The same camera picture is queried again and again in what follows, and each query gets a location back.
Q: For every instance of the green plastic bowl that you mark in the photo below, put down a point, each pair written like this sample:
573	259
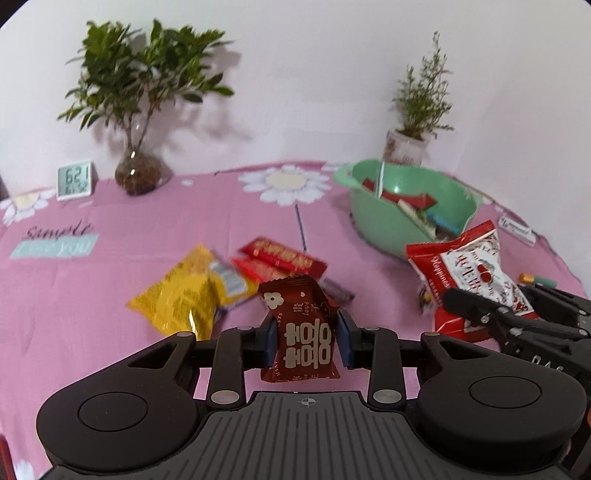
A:
383	226

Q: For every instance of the pink floral tablecloth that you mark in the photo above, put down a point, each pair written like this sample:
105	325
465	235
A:
115	258

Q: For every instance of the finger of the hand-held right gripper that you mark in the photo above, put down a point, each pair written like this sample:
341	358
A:
461	302
568	307

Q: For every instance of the small plant in white pot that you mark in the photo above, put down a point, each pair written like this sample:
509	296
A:
406	147

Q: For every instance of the green gold pen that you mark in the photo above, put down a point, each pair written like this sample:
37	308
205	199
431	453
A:
542	280

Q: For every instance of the dark red candy packet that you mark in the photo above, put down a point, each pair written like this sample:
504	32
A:
300	323

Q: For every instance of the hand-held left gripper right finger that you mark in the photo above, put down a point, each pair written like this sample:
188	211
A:
344	341

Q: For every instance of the white digital clock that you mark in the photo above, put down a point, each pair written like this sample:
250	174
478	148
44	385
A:
75	180

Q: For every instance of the yellow snack bag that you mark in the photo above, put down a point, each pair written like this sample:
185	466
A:
180	295

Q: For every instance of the small red snack packet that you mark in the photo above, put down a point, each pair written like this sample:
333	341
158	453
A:
251	270

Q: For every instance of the red snack packet gold print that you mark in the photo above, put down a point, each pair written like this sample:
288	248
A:
281	256

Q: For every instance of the small white box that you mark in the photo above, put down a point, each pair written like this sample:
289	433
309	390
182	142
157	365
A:
517	229

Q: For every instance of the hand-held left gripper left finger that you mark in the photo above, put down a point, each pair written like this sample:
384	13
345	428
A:
271	341

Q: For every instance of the blue snack packet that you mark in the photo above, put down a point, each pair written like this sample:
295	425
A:
443	222

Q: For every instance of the thin dark stick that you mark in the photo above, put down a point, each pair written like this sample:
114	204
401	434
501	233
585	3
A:
301	228

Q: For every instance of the red white snack packet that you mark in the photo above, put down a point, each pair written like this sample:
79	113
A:
471	263

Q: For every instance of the leafy plant in glass vase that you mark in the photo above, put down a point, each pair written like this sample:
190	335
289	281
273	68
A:
138	175

